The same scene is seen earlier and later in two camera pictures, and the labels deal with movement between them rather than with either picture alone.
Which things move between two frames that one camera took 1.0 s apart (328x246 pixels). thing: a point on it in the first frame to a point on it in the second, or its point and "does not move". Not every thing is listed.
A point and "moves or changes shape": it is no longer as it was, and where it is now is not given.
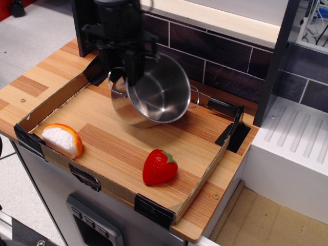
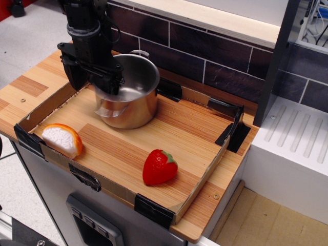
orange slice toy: (62, 140) does not move
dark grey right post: (271, 83) does not move
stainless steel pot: (165, 97) moves or changes shape
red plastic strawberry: (159, 166) does not move
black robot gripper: (118, 25) to (91, 44)
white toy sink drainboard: (288, 161) does not move
